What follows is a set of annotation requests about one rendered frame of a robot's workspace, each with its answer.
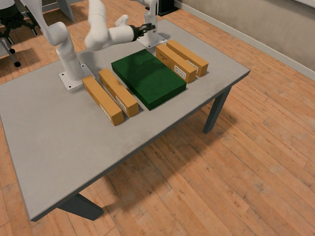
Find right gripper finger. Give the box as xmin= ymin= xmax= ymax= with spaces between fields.
xmin=15 ymin=10 xmax=37 ymax=37
xmin=0 ymin=21 xmax=15 ymax=45

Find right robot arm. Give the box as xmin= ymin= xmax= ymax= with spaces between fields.
xmin=0 ymin=0 xmax=84 ymax=81

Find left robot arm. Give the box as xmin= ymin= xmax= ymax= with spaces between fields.
xmin=84 ymin=0 xmax=159 ymax=51

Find tan cardboard carton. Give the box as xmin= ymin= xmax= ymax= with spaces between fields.
xmin=98 ymin=68 xmax=139 ymax=117
xmin=166 ymin=40 xmax=209 ymax=77
xmin=156 ymin=44 xmax=197 ymax=84
xmin=82 ymin=75 xmax=124 ymax=126

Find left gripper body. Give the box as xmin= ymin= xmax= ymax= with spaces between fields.
xmin=127 ymin=25 xmax=143 ymax=42

